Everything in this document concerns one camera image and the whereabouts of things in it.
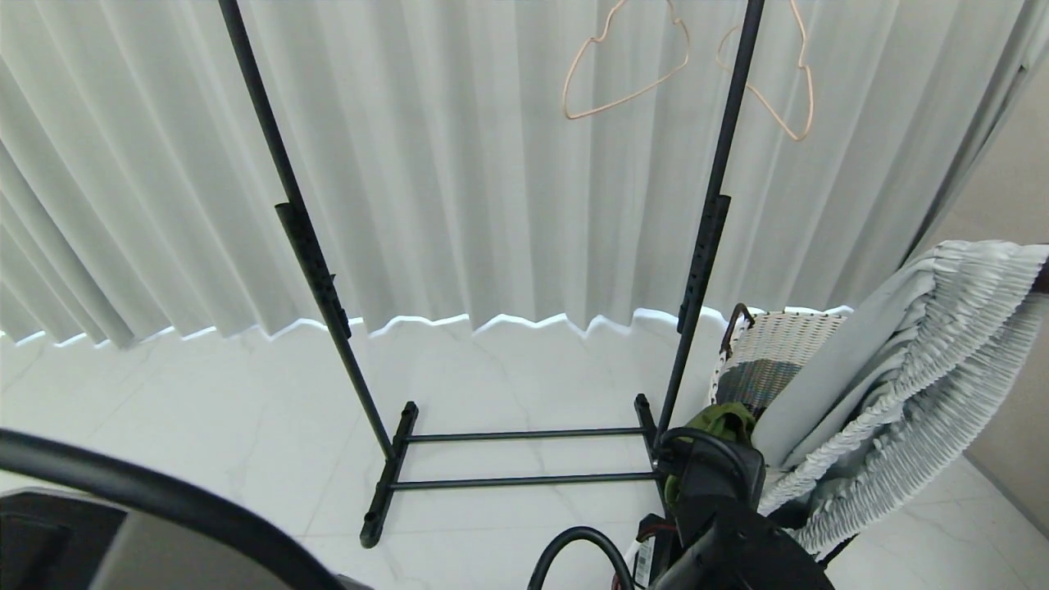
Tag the pink clothes hanger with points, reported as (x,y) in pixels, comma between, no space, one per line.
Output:
(809,102)
(623,95)

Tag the pale grey shorts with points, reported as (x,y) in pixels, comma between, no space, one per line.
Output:
(901,369)

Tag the black clothes rack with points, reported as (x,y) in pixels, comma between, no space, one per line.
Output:
(301,238)

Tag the white laundry basket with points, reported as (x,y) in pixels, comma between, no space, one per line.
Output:
(778,336)

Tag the white curtain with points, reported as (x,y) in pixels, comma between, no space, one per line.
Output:
(492,164)

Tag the green garment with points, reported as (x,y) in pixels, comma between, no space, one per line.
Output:
(721,422)

